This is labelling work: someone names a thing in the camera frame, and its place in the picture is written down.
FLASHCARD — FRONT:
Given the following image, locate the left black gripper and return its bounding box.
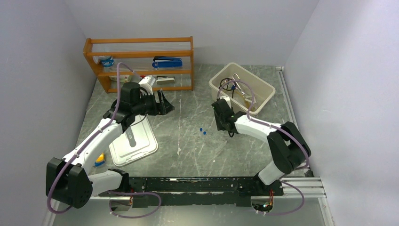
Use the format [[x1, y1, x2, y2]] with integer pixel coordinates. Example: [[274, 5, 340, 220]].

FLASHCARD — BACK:
[[132, 89, 174, 116]]

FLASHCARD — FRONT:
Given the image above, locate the black metal ring stand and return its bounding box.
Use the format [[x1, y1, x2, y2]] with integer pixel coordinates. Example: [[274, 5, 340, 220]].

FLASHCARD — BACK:
[[219, 78, 235, 91]]

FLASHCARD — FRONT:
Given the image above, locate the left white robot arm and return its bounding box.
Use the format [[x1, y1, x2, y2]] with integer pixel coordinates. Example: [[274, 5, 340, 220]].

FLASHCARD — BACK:
[[46, 82, 174, 214]]

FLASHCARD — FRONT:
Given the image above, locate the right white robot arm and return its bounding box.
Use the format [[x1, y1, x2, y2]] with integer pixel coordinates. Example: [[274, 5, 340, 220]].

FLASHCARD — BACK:
[[211, 97, 311, 195]]

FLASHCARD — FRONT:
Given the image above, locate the beige plastic bin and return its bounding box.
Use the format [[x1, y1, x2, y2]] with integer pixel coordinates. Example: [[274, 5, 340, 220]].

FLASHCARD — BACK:
[[208, 63, 276, 116]]

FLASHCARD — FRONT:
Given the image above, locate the white plastic container lid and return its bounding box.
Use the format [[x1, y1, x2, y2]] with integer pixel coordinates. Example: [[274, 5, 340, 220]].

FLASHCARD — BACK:
[[109, 115, 159, 167]]

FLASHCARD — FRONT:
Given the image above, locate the blue stapler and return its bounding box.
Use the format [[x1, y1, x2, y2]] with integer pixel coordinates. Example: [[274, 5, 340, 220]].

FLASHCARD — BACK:
[[152, 56, 183, 68]]

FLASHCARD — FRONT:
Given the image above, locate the orange wooden shelf rack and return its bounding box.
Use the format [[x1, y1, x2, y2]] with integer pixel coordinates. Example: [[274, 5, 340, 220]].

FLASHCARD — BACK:
[[83, 36, 194, 93]]

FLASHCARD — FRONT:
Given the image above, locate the small white green box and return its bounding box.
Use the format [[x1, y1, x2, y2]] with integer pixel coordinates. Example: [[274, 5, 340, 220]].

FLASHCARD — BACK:
[[109, 75, 132, 83]]

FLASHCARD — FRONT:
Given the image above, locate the blue yellow small object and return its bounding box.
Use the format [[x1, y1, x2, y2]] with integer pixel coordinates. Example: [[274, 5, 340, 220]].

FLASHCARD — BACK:
[[94, 153, 105, 167]]

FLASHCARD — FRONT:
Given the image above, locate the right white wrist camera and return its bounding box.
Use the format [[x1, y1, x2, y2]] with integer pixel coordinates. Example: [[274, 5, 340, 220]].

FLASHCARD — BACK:
[[220, 95, 232, 108]]

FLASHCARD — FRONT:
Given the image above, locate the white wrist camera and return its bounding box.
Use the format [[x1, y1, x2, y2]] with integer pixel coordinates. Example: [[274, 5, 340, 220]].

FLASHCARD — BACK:
[[220, 95, 232, 108], [139, 75, 156, 95]]

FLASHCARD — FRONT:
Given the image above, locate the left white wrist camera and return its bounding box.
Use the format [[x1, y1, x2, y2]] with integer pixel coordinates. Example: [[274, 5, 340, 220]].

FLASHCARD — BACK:
[[139, 75, 156, 95]]

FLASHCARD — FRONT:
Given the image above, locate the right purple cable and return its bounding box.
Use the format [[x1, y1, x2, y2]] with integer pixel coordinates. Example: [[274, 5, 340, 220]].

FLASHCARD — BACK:
[[216, 80, 311, 217]]

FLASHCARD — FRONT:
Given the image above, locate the purple cable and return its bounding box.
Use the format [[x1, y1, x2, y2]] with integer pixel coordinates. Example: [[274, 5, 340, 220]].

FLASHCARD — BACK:
[[47, 63, 141, 215], [216, 80, 311, 217]]

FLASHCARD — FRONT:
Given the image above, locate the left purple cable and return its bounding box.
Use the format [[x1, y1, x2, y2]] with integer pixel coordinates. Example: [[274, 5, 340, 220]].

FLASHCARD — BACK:
[[47, 63, 141, 215]]

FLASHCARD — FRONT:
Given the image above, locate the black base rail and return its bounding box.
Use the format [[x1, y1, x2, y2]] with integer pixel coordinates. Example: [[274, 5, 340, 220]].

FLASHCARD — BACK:
[[129, 177, 284, 208]]

